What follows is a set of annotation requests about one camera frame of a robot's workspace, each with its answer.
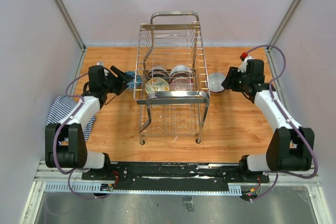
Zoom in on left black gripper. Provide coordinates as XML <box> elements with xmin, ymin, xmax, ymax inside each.
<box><xmin>102</xmin><ymin>66</ymin><xmax>134</xmax><ymax>95</ymax></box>

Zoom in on blue triangle pattern bowl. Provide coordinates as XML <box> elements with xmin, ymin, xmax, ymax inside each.
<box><xmin>125</xmin><ymin>71</ymin><xmax>142</xmax><ymax>91</ymax></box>

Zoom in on black dotted hexagon bowl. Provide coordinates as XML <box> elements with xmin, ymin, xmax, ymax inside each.
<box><xmin>208</xmin><ymin>72</ymin><xmax>226</xmax><ymax>90</ymax></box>

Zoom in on yellow rim leaf bowl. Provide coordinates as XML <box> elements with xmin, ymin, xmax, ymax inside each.
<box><xmin>145</xmin><ymin>77</ymin><xmax>170</xmax><ymax>94</ymax></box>

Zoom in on red ikat pattern bowl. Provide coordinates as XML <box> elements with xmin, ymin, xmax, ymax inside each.
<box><xmin>170</xmin><ymin>77</ymin><xmax>193</xmax><ymax>91</ymax></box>

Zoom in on black floral red bowl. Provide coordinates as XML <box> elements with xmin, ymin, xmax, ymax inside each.
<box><xmin>210</xmin><ymin>89</ymin><xmax>225</xmax><ymax>94</ymax></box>

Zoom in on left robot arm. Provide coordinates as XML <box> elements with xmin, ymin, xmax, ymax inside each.
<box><xmin>45</xmin><ymin>65</ymin><xmax>134</xmax><ymax>180</ymax></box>

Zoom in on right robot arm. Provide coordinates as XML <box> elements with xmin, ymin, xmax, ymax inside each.
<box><xmin>222</xmin><ymin>56</ymin><xmax>318</xmax><ymax>182</ymax></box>

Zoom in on black leaf coral bowl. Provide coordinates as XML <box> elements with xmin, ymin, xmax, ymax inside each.
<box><xmin>147</xmin><ymin>71</ymin><xmax>168</xmax><ymax>79</ymax></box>

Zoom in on brown diamond pattern bowl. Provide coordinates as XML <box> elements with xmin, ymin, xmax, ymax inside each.
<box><xmin>149</xmin><ymin>65</ymin><xmax>167</xmax><ymax>73</ymax></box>

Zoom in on red geometric pattern bowl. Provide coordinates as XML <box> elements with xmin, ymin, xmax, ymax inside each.
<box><xmin>170</xmin><ymin>71</ymin><xmax>193</xmax><ymax>79</ymax></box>

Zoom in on plain white bowl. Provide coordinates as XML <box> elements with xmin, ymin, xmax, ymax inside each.
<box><xmin>170</xmin><ymin>65</ymin><xmax>191</xmax><ymax>75</ymax></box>

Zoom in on blue striped cloth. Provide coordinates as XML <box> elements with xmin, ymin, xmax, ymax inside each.
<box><xmin>45</xmin><ymin>95</ymin><xmax>96</xmax><ymax>141</ymax></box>

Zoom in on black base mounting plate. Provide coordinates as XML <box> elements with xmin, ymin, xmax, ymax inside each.
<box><xmin>81</xmin><ymin>162</ymin><xmax>269</xmax><ymax>186</ymax></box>

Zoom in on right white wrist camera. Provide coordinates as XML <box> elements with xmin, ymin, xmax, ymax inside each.
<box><xmin>238</xmin><ymin>55</ymin><xmax>254</xmax><ymax>73</ymax></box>

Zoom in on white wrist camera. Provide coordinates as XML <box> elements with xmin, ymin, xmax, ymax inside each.
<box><xmin>97</xmin><ymin>61</ymin><xmax>109</xmax><ymax>76</ymax></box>
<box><xmin>238</xmin><ymin>55</ymin><xmax>254</xmax><ymax>73</ymax></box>

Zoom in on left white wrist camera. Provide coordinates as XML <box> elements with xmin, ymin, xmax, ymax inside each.
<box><xmin>97</xmin><ymin>61</ymin><xmax>109</xmax><ymax>76</ymax></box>

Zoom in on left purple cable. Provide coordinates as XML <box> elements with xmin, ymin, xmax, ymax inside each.
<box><xmin>44</xmin><ymin>73</ymin><xmax>113</xmax><ymax>216</ymax></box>

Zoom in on silver wire dish rack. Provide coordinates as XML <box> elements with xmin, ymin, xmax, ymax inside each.
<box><xmin>133</xmin><ymin>11</ymin><xmax>210</xmax><ymax>145</ymax></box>

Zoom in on grey slotted cable duct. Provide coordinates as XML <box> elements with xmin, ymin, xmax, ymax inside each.
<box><xmin>44</xmin><ymin>182</ymin><xmax>242</xmax><ymax>196</ymax></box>

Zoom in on aluminium frame rail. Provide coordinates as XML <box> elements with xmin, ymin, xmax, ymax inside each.
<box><xmin>38</xmin><ymin>0</ymin><xmax>87</xmax><ymax>51</ymax></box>

